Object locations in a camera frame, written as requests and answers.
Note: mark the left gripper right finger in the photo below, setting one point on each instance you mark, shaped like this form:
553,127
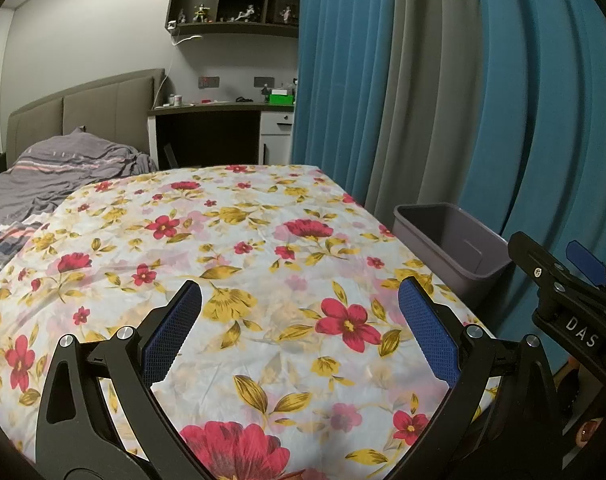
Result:
498,416

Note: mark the grey plastic trash bin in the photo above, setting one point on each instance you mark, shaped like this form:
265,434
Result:
466,255

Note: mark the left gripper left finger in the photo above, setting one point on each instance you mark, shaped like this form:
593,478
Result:
76,437

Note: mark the grey striped duvet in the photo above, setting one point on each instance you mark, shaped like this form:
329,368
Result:
47,172

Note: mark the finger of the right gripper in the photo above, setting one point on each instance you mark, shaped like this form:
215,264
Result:
555,282
592,268

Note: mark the dark desk with drawers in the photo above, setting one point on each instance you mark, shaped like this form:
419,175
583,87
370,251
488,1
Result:
220,134

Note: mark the grey upholstered headboard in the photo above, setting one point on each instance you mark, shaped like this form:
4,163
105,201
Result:
114,108

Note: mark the green box on desk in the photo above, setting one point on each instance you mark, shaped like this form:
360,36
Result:
281,97

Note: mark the teal and grey curtain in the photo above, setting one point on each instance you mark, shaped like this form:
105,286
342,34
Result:
497,106

